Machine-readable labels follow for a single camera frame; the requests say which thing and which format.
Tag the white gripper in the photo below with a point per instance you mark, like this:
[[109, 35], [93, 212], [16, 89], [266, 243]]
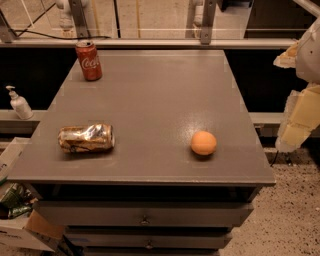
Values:
[[310, 55]]

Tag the orange fruit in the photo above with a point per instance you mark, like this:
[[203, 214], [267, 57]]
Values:
[[203, 143]]

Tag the crushed gold metallic can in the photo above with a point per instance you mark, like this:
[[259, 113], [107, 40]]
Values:
[[97, 137]]

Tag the red coke can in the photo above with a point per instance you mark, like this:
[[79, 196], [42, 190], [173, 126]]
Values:
[[89, 60]]

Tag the grey drawer cabinet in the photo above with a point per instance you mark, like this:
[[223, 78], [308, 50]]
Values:
[[155, 101]]

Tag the top drawer knob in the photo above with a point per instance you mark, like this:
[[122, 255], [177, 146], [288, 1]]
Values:
[[144, 221]]

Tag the drawer knob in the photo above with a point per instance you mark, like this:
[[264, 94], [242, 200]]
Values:
[[144, 221], [149, 245]]

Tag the white pump soap bottle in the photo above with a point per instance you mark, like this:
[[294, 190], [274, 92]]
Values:
[[19, 104]]

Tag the white cardboard box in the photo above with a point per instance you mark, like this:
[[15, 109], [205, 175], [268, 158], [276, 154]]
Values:
[[20, 225]]

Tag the green snack bags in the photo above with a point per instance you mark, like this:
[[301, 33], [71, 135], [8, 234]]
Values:
[[15, 200]]

